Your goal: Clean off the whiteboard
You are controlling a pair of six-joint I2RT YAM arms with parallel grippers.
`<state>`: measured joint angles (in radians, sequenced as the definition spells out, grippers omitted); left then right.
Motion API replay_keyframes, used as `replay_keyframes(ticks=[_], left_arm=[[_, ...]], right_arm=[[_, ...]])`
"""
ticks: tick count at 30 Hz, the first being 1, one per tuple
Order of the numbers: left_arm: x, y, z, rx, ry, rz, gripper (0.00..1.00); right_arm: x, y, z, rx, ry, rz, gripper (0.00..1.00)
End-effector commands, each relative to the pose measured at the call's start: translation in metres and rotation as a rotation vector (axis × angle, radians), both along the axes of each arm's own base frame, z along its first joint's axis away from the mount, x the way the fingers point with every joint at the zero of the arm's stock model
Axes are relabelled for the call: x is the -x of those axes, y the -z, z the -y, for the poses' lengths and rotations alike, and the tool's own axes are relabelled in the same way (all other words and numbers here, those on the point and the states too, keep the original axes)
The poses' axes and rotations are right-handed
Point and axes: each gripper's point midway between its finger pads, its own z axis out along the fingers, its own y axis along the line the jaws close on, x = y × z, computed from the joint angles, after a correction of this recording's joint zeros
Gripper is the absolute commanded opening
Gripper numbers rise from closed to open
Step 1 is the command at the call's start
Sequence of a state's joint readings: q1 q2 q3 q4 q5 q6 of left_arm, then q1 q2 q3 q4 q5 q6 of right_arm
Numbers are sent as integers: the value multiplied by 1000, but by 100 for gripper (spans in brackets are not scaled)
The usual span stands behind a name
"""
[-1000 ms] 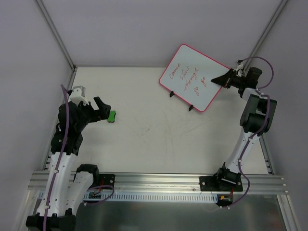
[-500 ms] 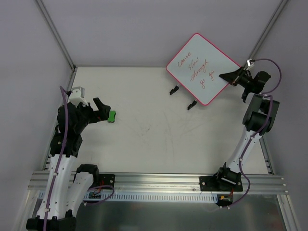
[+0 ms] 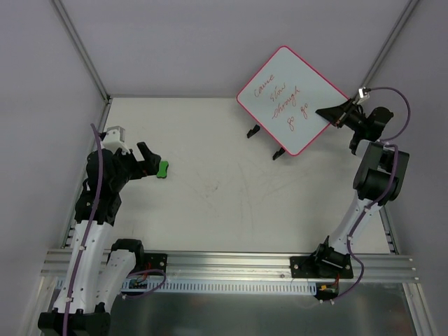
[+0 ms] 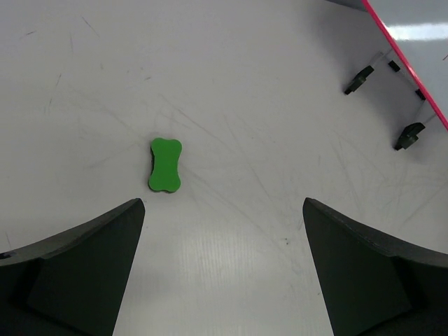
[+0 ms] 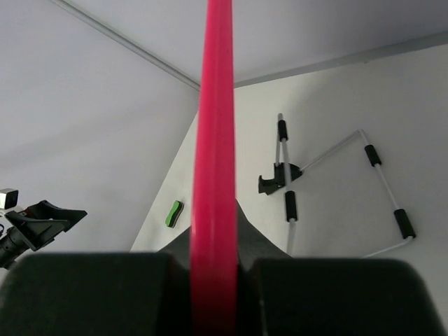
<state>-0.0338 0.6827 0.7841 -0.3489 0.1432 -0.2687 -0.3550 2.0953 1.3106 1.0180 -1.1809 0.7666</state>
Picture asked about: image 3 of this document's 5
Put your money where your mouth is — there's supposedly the green bone-shaped eraser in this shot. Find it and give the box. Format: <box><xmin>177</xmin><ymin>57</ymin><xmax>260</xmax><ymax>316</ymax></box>
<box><xmin>156</xmin><ymin>160</ymin><xmax>169</xmax><ymax>179</ymax></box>

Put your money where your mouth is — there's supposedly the pink framed whiteboard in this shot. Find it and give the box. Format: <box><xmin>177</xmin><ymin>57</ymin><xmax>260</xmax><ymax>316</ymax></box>
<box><xmin>236</xmin><ymin>45</ymin><xmax>348</xmax><ymax>156</ymax></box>

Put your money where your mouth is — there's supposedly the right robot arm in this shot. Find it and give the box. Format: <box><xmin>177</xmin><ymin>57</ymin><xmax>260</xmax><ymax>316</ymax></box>
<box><xmin>298</xmin><ymin>99</ymin><xmax>410</xmax><ymax>279</ymax></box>

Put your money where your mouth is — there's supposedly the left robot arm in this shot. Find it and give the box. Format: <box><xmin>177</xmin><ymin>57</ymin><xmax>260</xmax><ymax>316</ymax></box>
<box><xmin>38</xmin><ymin>142</ymin><xmax>162</xmax><ymax>335</ymax></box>

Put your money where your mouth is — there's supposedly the black whiteboard stand foot right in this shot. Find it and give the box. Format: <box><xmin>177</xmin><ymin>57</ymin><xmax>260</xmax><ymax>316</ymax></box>
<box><xmin>272</xmin><ymin>148</ymin><xmax>286</xmax><ymax>160</ymax></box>

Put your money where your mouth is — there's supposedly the black whiteboard stand foot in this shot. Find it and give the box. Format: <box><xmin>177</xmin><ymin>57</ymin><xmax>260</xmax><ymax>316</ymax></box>
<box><xmin>246</xmin><ymin>125</ymin><xmax>260</xmax><ymax>139</ymax></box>
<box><xmin>272</xmin><ymin>148</ymin><xmax>286</xmax><ymax>160</ymax></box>

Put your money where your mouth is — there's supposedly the black whiteboard stand foot left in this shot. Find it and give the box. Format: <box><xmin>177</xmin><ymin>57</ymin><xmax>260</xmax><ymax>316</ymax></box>
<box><xmin>246</xmin><ymin>125</ymin><xmax>260</xmax><ymax>139</ymax></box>

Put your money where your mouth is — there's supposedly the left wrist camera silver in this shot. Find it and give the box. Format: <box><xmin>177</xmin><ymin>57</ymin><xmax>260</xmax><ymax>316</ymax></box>
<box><xmin>101</xmin><ymin>126</ymin><xmax>131</xmax><ymax>155</ymax></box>

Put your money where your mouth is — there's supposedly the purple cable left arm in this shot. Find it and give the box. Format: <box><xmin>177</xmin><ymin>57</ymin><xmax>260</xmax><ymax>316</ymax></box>
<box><xmin>62</xmin><ymin>122</ymin><xmax>106</xmax><ymax>336</ymax></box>

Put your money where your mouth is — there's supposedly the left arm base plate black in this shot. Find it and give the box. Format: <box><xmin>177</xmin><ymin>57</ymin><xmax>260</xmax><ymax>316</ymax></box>
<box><xmin>143</xmin><ymin>253</ymin><xmax>168</xmax><ymax>272</ymax></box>

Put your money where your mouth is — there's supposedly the white slotted cable duct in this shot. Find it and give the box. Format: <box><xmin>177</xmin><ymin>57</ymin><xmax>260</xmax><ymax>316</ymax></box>
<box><xmin>120</xmin><ymin>279</ymin><xmax>318</xmax><ymax>295</ymax></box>

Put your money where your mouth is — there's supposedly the aluminium front rail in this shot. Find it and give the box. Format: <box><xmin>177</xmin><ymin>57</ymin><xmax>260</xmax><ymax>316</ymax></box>
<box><xmin>40</xmin><ymin>247</ymin><xmax>419</xmax><ymax>283</ymax></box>

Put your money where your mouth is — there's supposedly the right frame post aluminium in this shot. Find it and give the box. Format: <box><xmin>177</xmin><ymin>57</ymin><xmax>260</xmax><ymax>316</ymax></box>
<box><xmin>359</xmin><ymin>0</ymin><xmax>421</xmax><ymax>87</ymax></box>

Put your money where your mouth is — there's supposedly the frame post aluminium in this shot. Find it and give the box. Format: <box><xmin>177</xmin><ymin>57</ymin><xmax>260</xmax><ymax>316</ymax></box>
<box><xmin>359</xmin><ymin>0</ymin><xmax>421</xmax><ymax>87</ymax></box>
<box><xmin>50</xmin><ymin>0</ymin><xmax>111</xmax><ymax>104</ymax></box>

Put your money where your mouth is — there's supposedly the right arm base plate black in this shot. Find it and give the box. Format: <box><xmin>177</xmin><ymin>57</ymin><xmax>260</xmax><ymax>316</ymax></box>
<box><xmin>289</xmin><ymin>255</ymin><xmax>354</xmax><ymax>279</ymax></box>

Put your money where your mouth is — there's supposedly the left frame post aluminium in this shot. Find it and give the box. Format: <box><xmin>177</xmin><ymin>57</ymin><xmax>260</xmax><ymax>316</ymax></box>
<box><xmin>50</xmin><ymin>0</ymin><xmax>111</xmax><ymax>104</ymax></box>

